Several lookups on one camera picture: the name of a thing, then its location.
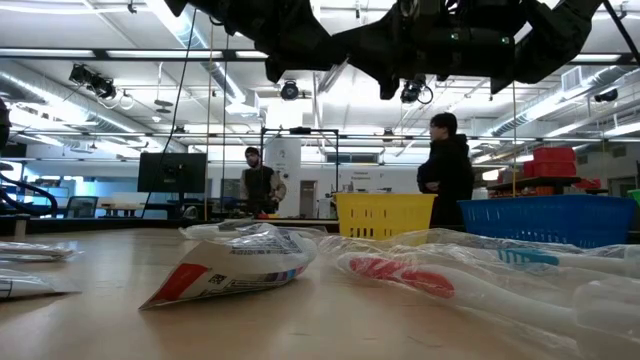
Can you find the yellow plastic basket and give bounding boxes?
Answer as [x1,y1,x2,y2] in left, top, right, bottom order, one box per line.
[333,192,439,241]

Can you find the blue plastic basket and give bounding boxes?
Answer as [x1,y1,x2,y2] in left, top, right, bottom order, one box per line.
[457,194,639,250]

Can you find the black corrugated cable conduit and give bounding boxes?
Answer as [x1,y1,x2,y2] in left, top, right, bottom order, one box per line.
[0,172,60,217]

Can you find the long black cable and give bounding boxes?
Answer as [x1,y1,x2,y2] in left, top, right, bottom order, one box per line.
[141,7,199,219]

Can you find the white toothpaste tube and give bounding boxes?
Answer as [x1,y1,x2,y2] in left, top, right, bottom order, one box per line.
[178,218,329,242]

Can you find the black metal frame stand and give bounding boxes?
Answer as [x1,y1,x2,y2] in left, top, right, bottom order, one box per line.
[259,127,341,221]

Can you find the red toothbrush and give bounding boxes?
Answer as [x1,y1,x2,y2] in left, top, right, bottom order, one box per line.
[319,234,640,351]

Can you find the blue toothbrush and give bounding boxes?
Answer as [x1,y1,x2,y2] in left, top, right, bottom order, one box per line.
[424,228,640,281]

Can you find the red storage bins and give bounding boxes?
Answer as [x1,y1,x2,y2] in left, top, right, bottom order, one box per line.
[522,146,579,179]

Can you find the office chair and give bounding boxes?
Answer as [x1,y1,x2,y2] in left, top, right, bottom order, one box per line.
[64,195,100,219]

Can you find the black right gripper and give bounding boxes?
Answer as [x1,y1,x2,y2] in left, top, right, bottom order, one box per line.
[332,0,521,100]

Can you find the black aluminium table frame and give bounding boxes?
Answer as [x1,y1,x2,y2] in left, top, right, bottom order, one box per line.
[0,214,341,236]

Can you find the person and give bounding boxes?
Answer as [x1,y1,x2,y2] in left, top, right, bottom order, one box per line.
[238,146,289,216]
[416,111,476,229]

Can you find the storage shelf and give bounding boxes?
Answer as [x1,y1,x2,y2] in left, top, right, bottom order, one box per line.
[487,175,604,199]

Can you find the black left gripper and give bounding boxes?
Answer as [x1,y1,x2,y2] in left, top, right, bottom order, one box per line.
[219,0,349,84]

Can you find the black computer monitor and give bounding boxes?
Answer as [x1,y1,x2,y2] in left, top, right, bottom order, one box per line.
[137,152,208,216]

